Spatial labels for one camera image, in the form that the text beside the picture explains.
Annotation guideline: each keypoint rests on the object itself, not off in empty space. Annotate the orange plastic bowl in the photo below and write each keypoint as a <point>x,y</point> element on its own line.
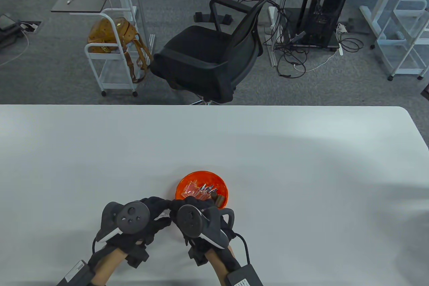
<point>201,177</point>

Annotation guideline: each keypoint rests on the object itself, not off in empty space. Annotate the brown leather bag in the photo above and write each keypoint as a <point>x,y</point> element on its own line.
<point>107,33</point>

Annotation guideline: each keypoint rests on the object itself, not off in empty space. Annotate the white metal cart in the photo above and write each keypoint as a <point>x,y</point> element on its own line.
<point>117,78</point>

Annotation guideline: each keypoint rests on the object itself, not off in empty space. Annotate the white power strip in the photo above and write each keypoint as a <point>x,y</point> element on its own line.
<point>341,49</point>

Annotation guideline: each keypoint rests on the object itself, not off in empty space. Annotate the dark grey hand controller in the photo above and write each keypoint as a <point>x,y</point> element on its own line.
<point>191,220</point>
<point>132,218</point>

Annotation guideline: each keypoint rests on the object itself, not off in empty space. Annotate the person's right forearm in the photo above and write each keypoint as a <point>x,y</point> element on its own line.
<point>218,266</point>

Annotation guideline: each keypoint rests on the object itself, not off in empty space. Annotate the dark top side table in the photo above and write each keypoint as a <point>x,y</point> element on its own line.
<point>80,1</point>

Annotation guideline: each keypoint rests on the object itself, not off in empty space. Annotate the white metal trolley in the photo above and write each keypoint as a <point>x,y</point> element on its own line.
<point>409,71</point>

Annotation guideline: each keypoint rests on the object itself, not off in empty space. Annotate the person's right hand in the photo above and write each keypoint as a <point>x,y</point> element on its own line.
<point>186,200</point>

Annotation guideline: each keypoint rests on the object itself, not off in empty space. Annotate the black computer tower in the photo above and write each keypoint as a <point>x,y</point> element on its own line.
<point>330,7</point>

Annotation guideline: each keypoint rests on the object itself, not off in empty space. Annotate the floor socket box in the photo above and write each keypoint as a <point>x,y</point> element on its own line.
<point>30,26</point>

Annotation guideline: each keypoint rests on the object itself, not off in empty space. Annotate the black devices on floor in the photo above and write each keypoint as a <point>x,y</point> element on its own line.
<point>6,33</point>

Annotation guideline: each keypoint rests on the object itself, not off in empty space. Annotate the brown perfume bottle cap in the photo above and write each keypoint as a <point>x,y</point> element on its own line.
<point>220,201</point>

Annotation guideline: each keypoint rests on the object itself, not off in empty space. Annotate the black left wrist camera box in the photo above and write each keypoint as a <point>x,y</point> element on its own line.
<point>75,274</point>

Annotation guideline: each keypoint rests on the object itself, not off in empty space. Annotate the white desk leg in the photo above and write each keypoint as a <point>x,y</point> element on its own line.
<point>272,31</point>

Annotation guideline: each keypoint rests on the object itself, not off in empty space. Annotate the black office chair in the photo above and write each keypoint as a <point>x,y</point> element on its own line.
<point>201,54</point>

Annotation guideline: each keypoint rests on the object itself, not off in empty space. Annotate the person's left forearm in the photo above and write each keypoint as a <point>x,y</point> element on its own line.
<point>109,267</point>

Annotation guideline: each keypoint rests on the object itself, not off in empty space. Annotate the dark grey right hand controller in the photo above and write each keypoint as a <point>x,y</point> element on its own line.
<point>191,220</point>

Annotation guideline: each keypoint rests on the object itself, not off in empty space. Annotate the black rubber block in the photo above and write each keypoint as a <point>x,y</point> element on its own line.
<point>227,19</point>

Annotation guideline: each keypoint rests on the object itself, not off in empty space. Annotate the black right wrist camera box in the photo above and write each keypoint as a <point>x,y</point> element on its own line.
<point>244,276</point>

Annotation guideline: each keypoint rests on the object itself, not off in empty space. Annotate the person's left hand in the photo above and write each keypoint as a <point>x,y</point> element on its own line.
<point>157,205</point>

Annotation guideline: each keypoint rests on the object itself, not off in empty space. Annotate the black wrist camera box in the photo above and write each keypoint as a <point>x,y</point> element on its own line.
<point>75,274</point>
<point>244,276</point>

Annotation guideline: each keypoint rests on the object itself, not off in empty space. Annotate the white rack right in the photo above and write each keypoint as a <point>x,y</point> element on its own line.
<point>368,17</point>

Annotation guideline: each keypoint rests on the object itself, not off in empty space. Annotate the dark grey left hand controller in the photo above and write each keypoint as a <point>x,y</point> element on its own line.
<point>132,218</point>

